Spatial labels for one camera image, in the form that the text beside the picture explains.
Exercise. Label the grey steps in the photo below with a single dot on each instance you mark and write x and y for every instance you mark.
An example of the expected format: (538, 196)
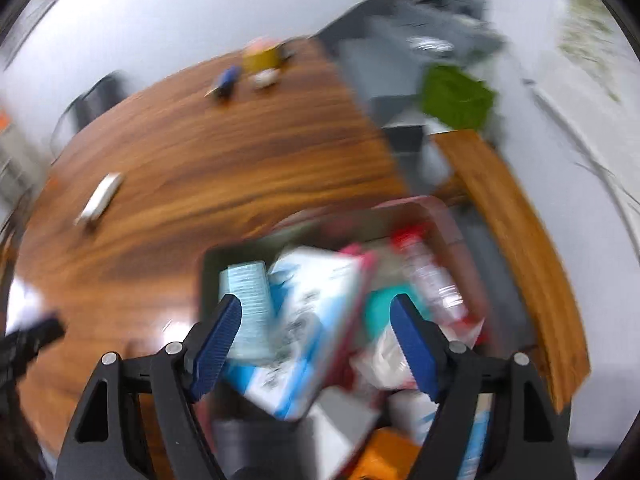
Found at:
(390, 45)

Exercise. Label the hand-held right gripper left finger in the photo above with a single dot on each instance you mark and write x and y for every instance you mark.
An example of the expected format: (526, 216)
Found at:
(220, 340)

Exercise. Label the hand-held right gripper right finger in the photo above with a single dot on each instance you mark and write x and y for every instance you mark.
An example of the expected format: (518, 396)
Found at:
(412, 345)

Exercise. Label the white flat box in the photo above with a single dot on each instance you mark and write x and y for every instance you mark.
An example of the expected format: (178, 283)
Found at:
(100, 199)

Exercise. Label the small white bottle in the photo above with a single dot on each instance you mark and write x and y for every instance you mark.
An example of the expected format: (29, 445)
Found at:
(264, 79)

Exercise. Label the pink container box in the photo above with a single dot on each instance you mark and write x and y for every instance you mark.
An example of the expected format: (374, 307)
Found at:
(220, 260)

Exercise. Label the blue white medicine box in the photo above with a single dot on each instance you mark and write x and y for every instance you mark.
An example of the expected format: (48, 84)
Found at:
(247, 295)
(300, 330)

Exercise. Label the small green box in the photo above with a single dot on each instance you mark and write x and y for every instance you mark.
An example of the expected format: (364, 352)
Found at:
(382, 310)

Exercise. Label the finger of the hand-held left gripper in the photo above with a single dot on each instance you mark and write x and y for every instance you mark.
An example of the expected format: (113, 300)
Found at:
(37, 334)

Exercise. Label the black chair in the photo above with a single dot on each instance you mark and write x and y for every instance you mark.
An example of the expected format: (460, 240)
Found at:
(100, 90)

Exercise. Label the blue lighter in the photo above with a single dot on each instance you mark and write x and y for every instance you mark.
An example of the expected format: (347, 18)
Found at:
(229, 77)

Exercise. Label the small pink roll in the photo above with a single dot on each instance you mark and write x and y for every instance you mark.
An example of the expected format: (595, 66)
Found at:
(260, 42)

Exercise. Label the orange squeeze tube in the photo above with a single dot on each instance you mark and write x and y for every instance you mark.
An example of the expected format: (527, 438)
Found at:
(385, 455)

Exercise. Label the wall poster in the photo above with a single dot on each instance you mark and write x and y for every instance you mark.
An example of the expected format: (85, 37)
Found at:
(595, 25)

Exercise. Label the wooden bench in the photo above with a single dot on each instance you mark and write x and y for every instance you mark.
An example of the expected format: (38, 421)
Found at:
(510, 220)

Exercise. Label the green paper bag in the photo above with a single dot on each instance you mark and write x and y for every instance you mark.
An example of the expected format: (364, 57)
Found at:
(455, 95)

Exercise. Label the yellow pink small container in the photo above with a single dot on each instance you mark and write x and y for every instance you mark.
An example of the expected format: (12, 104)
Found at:
(260, 60)

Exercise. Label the clear bottle red cap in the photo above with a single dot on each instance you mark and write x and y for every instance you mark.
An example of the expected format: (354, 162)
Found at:
(435, 280)

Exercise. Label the crumpled silver foil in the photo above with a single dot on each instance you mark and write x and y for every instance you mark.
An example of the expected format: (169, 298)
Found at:
(430, 45)

